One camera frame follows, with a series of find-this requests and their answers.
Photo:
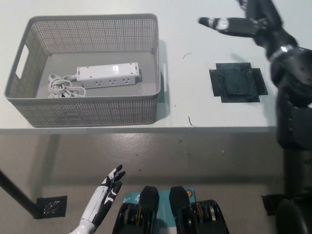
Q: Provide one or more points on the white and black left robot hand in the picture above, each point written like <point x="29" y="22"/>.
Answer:
<point x="104" y="198"/>

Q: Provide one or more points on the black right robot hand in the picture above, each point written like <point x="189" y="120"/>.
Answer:
<point x="265" y="26"/>

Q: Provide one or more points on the black tape square marker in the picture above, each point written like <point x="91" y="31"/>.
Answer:
<point x="239" y="83"/>

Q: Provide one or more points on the curved black thread scrap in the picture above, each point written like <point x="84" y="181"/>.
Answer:
<point x="186" y="55"/>

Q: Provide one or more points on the black table leg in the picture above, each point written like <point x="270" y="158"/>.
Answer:
<point x="19" y="195"/>

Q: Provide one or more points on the grey perforated plastic basket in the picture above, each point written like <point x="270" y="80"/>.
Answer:
<point x="97" y="109"/>

